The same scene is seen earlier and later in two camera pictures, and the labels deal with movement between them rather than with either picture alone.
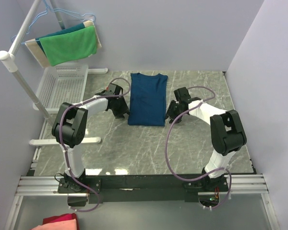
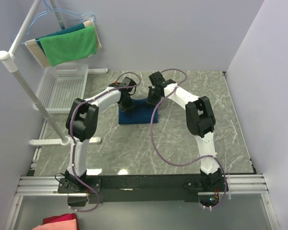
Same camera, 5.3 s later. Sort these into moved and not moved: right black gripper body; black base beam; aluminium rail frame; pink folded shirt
Moved: right black gripper body
Not moved: aluminium rail frame; black base beam; pink folded shirt
